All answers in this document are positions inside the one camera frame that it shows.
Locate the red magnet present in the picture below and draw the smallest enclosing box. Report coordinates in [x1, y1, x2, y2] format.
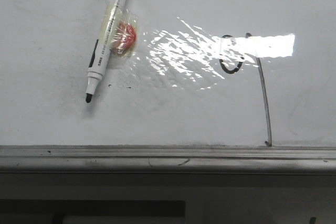
[110, 9, 138, 56]

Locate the white black whiteboard marker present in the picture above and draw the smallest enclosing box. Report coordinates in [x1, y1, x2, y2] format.
[86, 0, 126, 103]

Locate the white whiteboard with aluminium frame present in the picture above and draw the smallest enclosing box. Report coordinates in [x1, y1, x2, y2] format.
[1, 0, 335, 174]

